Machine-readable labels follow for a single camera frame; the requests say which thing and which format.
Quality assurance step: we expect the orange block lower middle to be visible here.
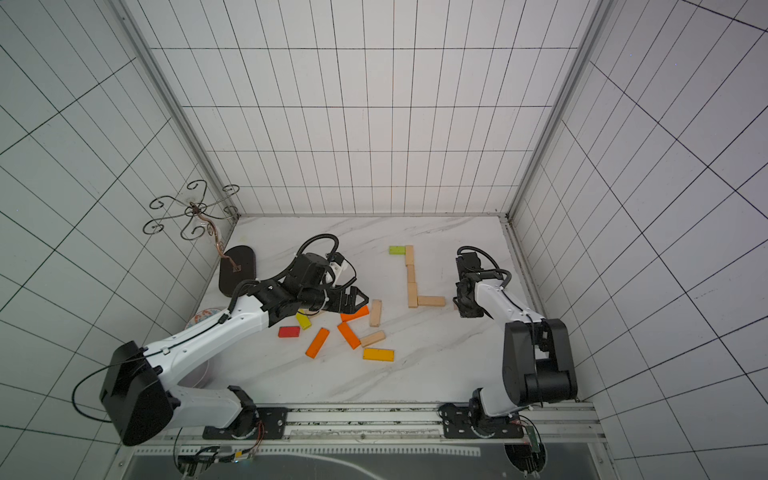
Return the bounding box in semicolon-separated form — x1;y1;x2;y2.
337;322;361;350

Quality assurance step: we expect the yellow-green block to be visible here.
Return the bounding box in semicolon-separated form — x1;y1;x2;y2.
295;312;312;330

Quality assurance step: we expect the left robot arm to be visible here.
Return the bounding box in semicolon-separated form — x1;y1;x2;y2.
99;253;369;446

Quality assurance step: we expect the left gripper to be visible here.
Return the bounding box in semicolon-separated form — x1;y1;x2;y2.
301;285;369;315

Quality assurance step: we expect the orange block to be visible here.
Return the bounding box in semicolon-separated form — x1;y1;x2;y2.
305;328;330;359
337;322;361;350
340;305;370;322

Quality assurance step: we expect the black wire ornament stand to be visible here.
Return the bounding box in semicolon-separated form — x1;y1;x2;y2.
142;179;258;298

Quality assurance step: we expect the red block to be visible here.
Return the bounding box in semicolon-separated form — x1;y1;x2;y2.
278;326;302;338

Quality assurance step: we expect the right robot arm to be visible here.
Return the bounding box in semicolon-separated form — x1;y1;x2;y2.
453;246;578;438

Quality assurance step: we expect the orange block lower left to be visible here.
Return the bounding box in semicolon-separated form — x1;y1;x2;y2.
305;328;330;359

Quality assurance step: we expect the natural wood block small diagonal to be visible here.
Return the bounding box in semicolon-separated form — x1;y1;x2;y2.
360;330;386;348

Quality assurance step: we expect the natural wood block vertical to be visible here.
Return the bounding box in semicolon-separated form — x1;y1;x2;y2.
369;299;383;328

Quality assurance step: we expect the yellow block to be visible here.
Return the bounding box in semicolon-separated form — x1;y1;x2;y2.
363;348;395;362

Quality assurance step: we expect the patterned round plate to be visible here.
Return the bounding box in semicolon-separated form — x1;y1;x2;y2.
185;307;223;329

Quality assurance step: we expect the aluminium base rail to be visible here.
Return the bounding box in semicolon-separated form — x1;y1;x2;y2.
203;403;604;448

